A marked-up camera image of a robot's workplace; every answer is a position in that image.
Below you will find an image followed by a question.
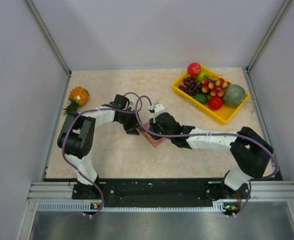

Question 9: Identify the orange toy pineapple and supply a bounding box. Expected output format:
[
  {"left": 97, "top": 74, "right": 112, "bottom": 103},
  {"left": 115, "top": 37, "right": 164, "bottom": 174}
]
[{"left": 63, "top": 86, "right": 90, "bottom": 116}]

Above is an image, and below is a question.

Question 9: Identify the green lime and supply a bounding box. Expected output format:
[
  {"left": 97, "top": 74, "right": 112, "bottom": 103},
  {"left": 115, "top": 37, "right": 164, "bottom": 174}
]
[{"left": 193, "top": 93, "right": 209, "bottom": 105}]

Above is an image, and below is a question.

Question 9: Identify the white slotted cable duct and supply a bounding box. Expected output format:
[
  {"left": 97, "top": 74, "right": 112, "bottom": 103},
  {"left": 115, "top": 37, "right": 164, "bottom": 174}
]
[{"left": 37, "top": 200, "right": 227, "bottom": 213}]

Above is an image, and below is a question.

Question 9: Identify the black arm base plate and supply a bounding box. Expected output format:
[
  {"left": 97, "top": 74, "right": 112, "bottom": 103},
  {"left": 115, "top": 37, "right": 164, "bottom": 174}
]
[{"left": 71, "top": 178, "right": 249, "bottom": 208}]

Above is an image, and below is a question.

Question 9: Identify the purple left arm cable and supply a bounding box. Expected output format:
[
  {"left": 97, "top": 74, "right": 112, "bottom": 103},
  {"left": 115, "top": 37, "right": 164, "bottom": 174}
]
[{"left": 61, "top": 92, "right": 148, "bottom": 218}]

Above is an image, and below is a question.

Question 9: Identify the red tomato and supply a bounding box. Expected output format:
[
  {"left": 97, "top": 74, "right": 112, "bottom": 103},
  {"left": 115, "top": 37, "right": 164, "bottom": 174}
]
[{"left": 208, "top": 96, "right": 224, "bottom": 111}]

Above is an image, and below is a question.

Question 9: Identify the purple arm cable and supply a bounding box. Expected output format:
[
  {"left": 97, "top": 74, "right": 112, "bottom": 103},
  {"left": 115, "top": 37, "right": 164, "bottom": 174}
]
[
  {"left": 61, "top": 92, "right": 148, "bottom": 218},
  {"left": 134, "top": 95, "right": 280, "bottom": 218}
]

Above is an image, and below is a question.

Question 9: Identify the green apple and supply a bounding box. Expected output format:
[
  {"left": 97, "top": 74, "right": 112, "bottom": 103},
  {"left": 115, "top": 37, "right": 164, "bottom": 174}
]
[{"left": 196, "top": 70, "right": 210, "bottom": 82}]

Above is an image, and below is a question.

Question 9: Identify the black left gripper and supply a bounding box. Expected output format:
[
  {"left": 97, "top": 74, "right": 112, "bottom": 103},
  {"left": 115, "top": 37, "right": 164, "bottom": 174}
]
[{"left": 116, "top": 109, "right": 145, "bottom": 135}]

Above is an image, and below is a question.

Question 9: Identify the red apple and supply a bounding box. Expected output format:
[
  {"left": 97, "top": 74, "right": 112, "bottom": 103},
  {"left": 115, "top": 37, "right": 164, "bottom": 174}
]
[{"left": 187, "top": 62, "right": 202, "bottom": 77}]

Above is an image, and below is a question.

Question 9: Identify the pink express box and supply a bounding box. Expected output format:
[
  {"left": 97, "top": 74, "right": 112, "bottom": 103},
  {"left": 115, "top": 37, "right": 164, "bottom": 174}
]
[{"left": 138, "top": 127, "right": 166, "bottom": 148}]

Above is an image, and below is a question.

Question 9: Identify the dark purple grape bunch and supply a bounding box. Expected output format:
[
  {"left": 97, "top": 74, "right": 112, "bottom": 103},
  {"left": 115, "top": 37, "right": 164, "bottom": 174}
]
[{"left": 178, "top": 76, "right": 203, "bottom": 97}]

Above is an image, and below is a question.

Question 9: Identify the red-yellow cherry bunch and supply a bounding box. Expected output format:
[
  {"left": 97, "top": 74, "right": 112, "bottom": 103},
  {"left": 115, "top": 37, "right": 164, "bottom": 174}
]
[{"left": 201, "top": 78, "right": 231, "bottom": 97}]

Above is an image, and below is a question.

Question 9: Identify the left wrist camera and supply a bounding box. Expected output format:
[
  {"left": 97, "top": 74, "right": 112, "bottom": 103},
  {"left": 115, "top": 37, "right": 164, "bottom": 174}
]
[{"left": 128, "top": 100, "right": 135, "bottom": 112}]

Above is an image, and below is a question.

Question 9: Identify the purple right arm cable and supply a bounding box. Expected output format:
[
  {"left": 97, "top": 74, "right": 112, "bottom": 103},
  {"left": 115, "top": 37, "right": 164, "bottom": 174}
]
[{"left": 134, "top": 95, "right": 280, "bottom": 218}]

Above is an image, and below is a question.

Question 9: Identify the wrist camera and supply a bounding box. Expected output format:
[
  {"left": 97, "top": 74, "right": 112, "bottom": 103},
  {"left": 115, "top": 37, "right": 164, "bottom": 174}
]
[
  {"left": 128, "top": 100, "right": 135, "bottom": 112},
  {"left": 148, "top": 102, "right": 166, "bottom": 118}
]

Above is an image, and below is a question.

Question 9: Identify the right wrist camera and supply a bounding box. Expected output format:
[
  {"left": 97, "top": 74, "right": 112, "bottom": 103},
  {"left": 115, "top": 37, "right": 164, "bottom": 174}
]
[{"left": 148, "top": 102, "right": 166, "bottom": 118}]

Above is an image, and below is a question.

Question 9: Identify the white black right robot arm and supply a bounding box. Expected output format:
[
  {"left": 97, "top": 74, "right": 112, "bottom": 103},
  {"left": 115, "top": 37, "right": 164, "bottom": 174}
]
[{"left": 149, "top": 112, "right": 273, "bottom": 198}]

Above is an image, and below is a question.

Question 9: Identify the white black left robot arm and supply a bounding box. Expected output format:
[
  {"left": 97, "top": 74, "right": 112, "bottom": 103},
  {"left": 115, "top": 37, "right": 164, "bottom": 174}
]
[{"left": 57, "top": 94, "right": 139, "bottom": 199}]

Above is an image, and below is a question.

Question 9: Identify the green netted melon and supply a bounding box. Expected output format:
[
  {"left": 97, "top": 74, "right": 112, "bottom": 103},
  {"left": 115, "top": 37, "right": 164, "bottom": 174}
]
[{"left": 222, "top": 84, "right": 246, "bottom": 108}]

